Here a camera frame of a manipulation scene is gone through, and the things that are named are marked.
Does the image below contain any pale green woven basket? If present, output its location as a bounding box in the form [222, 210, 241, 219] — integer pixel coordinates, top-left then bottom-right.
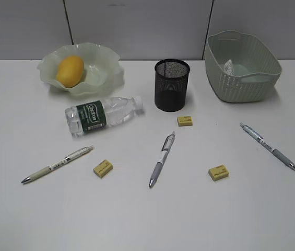
[205, 30, 282, 103]

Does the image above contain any beige ballpoint pen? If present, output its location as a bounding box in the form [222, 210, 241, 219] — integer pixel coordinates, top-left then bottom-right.
[21, 146, 95, 184]

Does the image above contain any clear plastic water bottle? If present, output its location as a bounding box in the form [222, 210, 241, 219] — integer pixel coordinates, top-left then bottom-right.
[65, 96, 144, 136]

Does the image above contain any black mesh pen holder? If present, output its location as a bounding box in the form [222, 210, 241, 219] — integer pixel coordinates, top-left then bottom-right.
[155, 59, 190, 112]

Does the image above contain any blue grey ballpoint pen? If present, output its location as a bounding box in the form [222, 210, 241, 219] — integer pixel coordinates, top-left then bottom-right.
[240, 123, 295, 171]

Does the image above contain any yellow mango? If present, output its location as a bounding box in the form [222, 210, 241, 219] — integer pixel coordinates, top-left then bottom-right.
[56, 55, 84, 88]

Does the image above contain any yellow eraser right front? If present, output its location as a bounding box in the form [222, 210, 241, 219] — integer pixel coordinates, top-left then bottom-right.
[208, 165, 229, 181]

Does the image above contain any yellow eraser near holder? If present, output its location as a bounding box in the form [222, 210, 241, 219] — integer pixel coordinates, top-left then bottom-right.
[177, 116, 193, 127]

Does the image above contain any yellow eraser left front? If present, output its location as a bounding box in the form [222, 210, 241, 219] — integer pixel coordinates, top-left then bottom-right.
[93, 159, 113, 178]

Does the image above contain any pale green wavy glass plate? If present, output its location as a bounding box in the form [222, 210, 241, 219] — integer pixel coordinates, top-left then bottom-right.
[37, 42, 124, 99]

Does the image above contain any white waste paper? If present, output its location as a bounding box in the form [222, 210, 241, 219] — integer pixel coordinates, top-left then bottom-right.
[223, 59, 235, 76]

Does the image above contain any purple grey ballpoint pen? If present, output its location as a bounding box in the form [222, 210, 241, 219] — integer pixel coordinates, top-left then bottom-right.
[148, 131, 175, 188]

